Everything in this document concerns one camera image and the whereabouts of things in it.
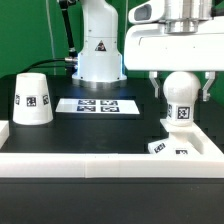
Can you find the white marker sheet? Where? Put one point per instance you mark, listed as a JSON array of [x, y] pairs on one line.
[[97, 106]]

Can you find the white lamp shade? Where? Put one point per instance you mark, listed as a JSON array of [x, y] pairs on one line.
[[32, 104]]

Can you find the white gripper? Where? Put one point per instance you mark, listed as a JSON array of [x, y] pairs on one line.
[[149, 48]]

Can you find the white lamp base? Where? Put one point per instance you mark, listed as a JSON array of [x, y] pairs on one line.
[[177, 143]]

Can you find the white fence frame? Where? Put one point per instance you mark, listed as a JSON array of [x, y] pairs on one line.
[[209, 164]]

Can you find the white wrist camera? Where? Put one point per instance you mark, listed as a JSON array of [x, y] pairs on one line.
[[148, 12]]

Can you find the white lamp bulb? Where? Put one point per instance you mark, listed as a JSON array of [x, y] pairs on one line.
[[181, 91]]

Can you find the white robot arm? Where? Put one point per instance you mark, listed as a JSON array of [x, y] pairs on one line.
[[99, 62]]

